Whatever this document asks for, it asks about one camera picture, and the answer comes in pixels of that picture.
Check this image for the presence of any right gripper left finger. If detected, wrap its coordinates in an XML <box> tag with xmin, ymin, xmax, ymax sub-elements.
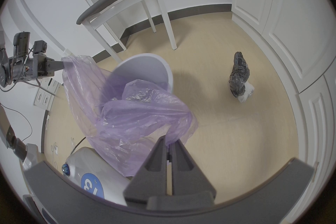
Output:
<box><xmin>124</xmin><ymin>136</ymin><xmax>168</xmax><ymax>206</ymax></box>

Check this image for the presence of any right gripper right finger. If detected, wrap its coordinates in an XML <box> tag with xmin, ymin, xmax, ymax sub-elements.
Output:
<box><xmin>171</xmin><ymin>139</ymin><xmax>217</xmax><ymax>198</ymax></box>

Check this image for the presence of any purple plastic bag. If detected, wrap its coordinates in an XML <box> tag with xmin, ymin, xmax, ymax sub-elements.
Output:
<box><xmin>62</xmin><ymin>55</ymin><xmax>198</xmax><ymax>177</ymax></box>

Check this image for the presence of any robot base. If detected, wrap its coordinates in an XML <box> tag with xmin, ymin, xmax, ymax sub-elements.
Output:
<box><xmin>62</xmin><ymin>146</ymin><xmax>137</xmax><ymax>206</ymax></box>

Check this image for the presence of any white trash bin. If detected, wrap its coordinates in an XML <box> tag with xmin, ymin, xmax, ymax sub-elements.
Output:
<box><xmin>101</xmin><ymin>53</ymin><xmax>174</xmax><ymax>103</ymax></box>

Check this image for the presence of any crumpled black plastic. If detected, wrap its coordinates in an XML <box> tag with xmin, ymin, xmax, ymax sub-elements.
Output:
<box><xmin>228</xmin><ymin>51</ymin><xmax>250</xmax><ymax>98</ymax></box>

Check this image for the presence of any white printed wrapper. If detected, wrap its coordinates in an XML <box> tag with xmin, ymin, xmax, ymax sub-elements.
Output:
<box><xmin>237</xmin><ymin>82</ymin><xmax>254</xmax><ymax>103</ymax></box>

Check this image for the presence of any white wardrobe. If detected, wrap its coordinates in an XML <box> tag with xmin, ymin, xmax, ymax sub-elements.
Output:
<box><xmin>231</xmin><ymin>0</ymin><xmax>336</xmax><ymax>166</ymax></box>

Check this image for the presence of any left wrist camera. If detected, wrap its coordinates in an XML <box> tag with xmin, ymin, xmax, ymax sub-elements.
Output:
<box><xmin>32</xmin><ymin>40</ymin><xmax>48</xmax><ymax>57</ymax></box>

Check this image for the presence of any white wall cable duct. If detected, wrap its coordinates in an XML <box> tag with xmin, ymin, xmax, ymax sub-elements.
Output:
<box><xmin>16</xmin><ymin>0</ymin><xmax>72</xmax><ymax>57</ymax></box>

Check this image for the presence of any white wall socket panel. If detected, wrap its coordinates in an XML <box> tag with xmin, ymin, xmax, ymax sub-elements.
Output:
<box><xmin>33</xmin><ymin>79</ymin><xmax>63</xmax><ymax>113</ymax></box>

